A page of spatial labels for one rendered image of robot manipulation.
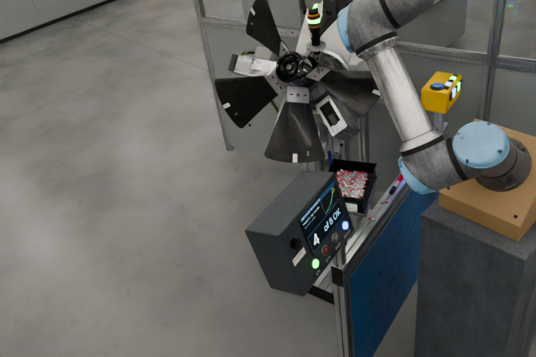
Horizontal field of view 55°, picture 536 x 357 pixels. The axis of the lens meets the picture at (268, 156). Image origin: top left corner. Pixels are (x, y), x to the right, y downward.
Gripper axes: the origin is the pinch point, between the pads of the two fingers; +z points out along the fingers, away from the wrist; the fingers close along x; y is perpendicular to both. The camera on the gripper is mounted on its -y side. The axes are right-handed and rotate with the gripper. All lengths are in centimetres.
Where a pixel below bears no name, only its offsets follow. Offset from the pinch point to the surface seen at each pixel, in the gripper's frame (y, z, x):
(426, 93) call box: 44, -36, 21
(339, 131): 51, -13, -5
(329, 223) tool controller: 33, -45, -66
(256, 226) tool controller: 26, -35, -81
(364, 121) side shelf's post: 86, 6, 52
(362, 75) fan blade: 31.3, -18.6, 4.4
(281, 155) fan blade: 54, 1, -25
